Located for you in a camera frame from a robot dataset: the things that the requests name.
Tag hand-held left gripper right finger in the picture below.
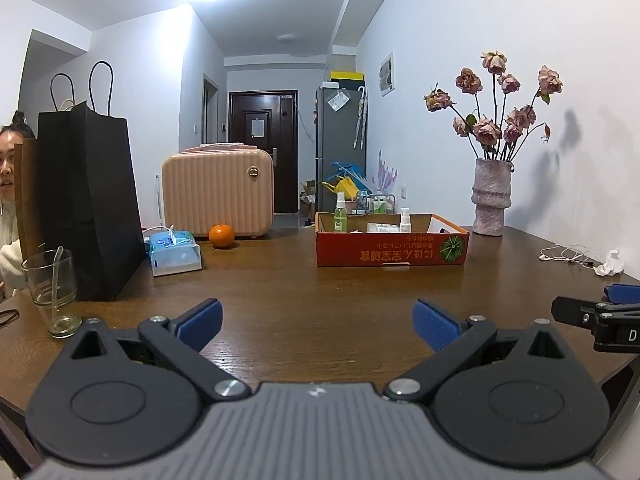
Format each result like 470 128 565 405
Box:
384 299 573 405

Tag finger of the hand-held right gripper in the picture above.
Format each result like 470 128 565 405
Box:
603 284 640 306
551 296 608 332

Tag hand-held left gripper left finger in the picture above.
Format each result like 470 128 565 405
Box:
60 298 252 403

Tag red cardboard box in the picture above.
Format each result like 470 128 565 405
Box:
315 212 471 268

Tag crumpled white tissue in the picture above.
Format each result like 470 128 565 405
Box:
595 249 626 277

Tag white earphones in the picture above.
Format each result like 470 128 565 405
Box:
539 244 608 267

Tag blue tissue pack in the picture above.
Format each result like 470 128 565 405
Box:
149 226 202 277

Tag orange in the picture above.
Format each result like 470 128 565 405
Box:
209 223 235 249

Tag pink suitcase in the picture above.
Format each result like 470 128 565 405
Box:
161 144 275 240

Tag pink ribbed vase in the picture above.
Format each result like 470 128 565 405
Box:
471 158 514 237

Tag clear glass straw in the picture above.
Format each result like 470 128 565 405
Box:
51 246 65 328

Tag dark brown door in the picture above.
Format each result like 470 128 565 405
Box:
228 90 299 215

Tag cardboard boxes on floor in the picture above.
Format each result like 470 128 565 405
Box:
299 180 318 218

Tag clear drinking glass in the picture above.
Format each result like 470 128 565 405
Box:
21 249 82 339

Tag yellow watering can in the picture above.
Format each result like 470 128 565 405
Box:
321 180 358 201

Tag black paper bag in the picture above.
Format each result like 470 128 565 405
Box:
37 61 147 302

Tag blue folding rack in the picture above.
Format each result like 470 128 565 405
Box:
322 161 371 193

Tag dried pink roses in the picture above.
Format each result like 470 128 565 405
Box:
424 51 564 163

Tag grey fridge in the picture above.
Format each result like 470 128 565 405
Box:
315 85 367 226

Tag brown paper bag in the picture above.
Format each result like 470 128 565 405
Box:
13 139 46 261

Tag white hanging umbrella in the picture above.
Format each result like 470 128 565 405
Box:
353 86 368 149

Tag wall picture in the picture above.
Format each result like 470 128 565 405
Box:
379 51 396 97

